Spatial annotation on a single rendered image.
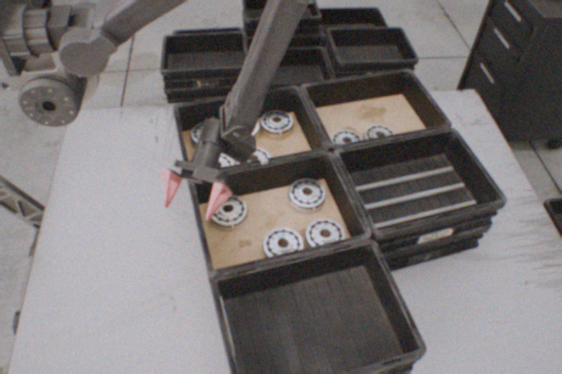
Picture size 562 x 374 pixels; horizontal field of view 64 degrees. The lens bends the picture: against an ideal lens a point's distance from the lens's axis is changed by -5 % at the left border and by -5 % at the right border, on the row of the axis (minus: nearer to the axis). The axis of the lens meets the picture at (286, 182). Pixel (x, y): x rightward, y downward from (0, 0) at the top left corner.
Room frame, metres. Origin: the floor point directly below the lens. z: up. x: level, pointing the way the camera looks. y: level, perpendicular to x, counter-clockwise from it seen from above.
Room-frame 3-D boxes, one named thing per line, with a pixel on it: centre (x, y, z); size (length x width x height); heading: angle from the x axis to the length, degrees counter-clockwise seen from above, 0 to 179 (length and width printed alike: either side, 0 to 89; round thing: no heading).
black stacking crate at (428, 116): (1.13, -0.26, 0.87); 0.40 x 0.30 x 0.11; 109
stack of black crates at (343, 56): (2.00, -0.37, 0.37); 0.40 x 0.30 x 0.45; 100
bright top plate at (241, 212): (0.75, 0.15, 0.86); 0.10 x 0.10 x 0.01
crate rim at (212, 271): (0.72, 0.02, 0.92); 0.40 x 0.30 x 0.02; 109
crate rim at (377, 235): (0.85, -0.36, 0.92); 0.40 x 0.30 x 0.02; 109
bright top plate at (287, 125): (1.10, 0.04, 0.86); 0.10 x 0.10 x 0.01
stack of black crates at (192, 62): (1.86, 0.42, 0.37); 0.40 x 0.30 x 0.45; 100
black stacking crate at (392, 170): (0.85, -0.36, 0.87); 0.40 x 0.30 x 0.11; 109
